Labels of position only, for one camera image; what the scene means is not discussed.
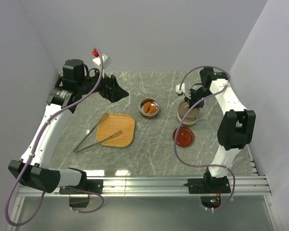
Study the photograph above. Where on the fried chicken drumstick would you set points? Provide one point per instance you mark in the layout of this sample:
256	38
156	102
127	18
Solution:
147	107
152	109

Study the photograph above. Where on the brown round lid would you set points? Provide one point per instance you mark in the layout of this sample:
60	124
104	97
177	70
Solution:
183	108

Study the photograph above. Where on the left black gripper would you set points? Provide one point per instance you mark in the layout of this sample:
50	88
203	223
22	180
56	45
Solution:
118	93

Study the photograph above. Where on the metal tongs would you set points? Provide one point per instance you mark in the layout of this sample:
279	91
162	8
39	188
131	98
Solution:
78	148

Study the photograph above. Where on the red round lid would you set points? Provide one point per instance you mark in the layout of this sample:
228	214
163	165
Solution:
185	137

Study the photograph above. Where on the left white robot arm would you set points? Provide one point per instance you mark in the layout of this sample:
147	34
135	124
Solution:
33	169

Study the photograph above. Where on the aluminium frame rail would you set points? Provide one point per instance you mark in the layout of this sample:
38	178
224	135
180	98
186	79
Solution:
151	204

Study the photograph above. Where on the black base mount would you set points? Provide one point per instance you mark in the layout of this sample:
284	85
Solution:
80	196
210	190

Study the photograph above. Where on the red-sided metal tin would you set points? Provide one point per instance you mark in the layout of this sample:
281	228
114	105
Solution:
147	115

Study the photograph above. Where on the woven bamboo tray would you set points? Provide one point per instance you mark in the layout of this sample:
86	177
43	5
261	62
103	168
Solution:
116	122

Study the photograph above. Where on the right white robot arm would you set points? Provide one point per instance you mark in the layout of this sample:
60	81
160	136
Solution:
237	125

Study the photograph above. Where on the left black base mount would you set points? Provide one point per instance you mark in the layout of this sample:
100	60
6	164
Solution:
80	196

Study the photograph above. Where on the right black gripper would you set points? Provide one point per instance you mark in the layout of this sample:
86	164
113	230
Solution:
192	101

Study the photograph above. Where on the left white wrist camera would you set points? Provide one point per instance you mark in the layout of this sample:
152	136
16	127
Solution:
100	62

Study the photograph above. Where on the brown-sided metal tin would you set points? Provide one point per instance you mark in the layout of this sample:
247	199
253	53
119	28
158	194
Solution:
187	122

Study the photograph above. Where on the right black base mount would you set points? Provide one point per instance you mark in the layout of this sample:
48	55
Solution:
210	190

